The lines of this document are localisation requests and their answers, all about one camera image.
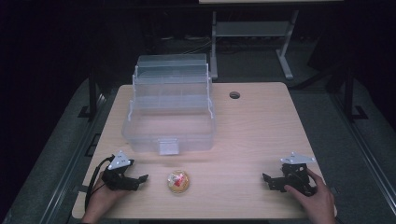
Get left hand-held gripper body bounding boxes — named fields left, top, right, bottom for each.
left=101, top=150, right=140, bottom=191

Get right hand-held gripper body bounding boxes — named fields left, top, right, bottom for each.
left=270, top=151, right=317, bottom=197

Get clear plastic tiered storage box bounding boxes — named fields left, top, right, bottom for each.
left=121, top=53, right=217, bottom=156

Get person's right hand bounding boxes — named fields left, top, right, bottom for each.
left=283, top=168, right=337, bottom=224

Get black metal stand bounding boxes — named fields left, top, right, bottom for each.
left=78, top=66, right=108, bottom=120
left=340, top=66, right=369, bottom=122

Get grey metal stand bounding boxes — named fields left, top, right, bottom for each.
left=208, top=9, right=300, bottom=80

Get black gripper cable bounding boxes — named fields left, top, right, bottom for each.
left=84, top=156, right=115, bottom=210

